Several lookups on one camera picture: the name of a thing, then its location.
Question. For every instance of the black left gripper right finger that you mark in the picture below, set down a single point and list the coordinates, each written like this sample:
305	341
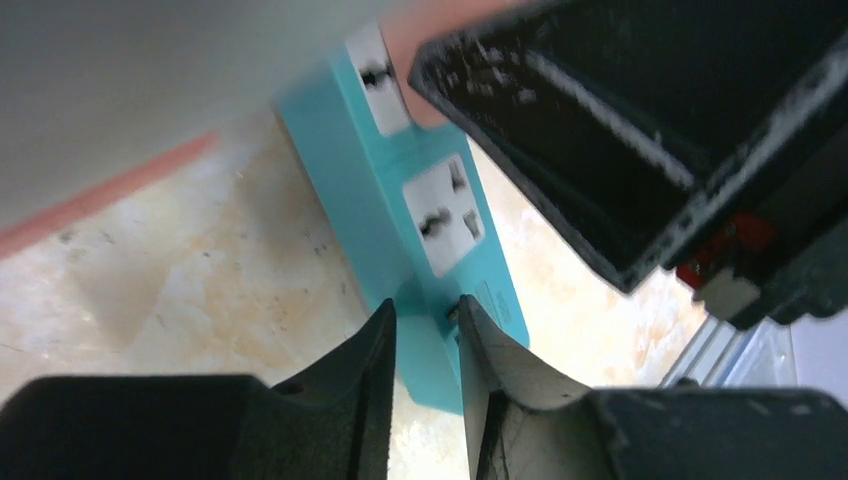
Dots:
526	420

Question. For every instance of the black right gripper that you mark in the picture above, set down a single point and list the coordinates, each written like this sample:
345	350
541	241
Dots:
769	224

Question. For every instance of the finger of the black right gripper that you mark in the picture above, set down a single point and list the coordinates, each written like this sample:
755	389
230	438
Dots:
588	107

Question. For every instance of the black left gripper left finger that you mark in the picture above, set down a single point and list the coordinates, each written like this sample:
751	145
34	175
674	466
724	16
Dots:
329	421

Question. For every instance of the teal power strip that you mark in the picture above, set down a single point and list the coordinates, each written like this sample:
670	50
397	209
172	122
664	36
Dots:
406	204

